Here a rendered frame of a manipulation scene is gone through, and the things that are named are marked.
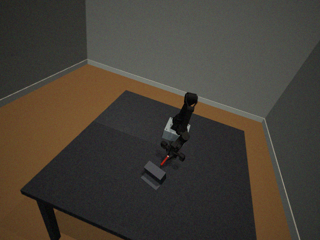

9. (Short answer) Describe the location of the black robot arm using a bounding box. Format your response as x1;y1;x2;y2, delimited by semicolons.
169;92;198;151

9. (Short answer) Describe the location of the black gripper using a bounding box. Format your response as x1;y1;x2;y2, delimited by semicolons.
160;140;186;162

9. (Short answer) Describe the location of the dark grey sloped panel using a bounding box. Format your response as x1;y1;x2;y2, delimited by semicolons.
141;160;166;190

